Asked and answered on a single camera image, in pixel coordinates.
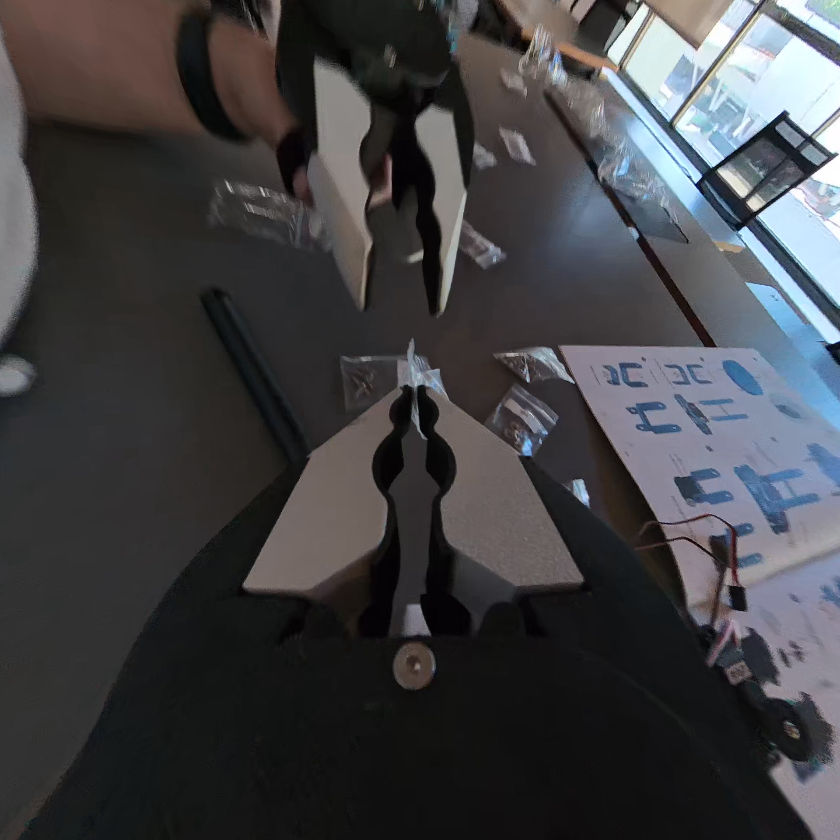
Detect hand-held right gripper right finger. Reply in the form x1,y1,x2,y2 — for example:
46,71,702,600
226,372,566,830
419,386,585,635

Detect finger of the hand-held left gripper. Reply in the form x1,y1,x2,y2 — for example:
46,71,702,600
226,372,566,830
307,58,396,311
392,107,471,317

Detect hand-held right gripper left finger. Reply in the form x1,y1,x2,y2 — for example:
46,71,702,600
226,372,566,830
243,386,416,636

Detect clear screw packet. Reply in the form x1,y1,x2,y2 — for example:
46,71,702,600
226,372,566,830
398,338,448,438

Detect person's left forearm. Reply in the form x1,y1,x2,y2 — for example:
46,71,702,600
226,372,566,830
0,0,212,140

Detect dark grey desk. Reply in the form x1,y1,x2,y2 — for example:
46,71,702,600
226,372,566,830
0,33,840,840

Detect person's left hand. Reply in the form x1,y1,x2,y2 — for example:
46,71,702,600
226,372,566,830
226,36,315,202

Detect scattered clear screw bags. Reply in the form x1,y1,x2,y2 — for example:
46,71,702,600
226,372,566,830
206,66,592,510

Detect crumpled large plastic wrapping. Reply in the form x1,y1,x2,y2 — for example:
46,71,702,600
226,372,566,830
518,25,672,212

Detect black wristband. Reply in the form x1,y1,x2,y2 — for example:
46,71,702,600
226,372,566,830
176,12,253,144

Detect black precision screwdriver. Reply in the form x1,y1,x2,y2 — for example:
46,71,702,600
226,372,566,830
199,286,310,462

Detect open instruction manual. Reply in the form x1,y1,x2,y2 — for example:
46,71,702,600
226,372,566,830
558,346,840,840

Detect black mesh chair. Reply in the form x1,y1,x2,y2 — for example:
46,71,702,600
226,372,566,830
697,110,839,232

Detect large glass window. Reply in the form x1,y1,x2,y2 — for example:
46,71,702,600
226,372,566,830
617,0,840,332

